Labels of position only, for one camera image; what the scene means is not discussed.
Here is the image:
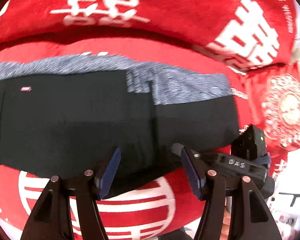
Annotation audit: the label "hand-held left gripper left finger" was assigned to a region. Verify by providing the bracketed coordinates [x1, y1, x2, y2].
[20, 147, 122, 240]

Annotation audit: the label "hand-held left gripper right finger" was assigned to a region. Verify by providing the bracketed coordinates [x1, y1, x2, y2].
[180, 147, 282, 240]

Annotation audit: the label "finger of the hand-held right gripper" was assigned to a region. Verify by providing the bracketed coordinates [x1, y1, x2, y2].
[171, 143, 218, 170]

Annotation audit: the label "black pants with grey stripes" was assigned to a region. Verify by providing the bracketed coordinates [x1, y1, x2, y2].
[0, 54, 241, 200]

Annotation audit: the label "red embroidered pillow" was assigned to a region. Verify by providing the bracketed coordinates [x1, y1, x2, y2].
[240, 65, 300, 152]

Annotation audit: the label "red printed blanket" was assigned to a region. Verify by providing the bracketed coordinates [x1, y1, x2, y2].
[0, 0, 300, 240]

